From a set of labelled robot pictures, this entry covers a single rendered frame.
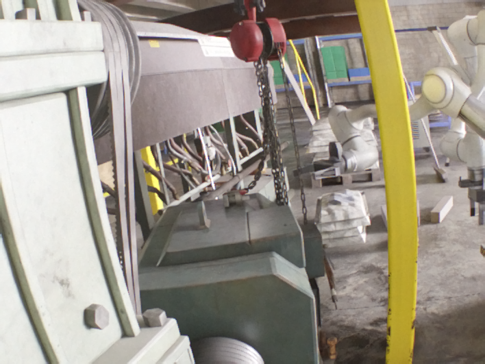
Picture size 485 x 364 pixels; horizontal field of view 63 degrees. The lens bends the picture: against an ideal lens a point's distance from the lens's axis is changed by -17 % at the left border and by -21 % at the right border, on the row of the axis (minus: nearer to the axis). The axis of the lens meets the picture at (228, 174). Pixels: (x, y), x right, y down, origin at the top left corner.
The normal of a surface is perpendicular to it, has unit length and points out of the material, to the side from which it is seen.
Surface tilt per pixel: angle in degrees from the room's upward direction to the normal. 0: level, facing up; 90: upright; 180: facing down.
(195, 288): 90
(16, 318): 90
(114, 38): 80
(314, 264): 90
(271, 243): 90
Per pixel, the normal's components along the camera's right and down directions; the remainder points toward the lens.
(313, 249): 0.00, 0.18
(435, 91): -0.75, 0.17
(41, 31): 0.93, -0.09
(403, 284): -0.34, 0.22
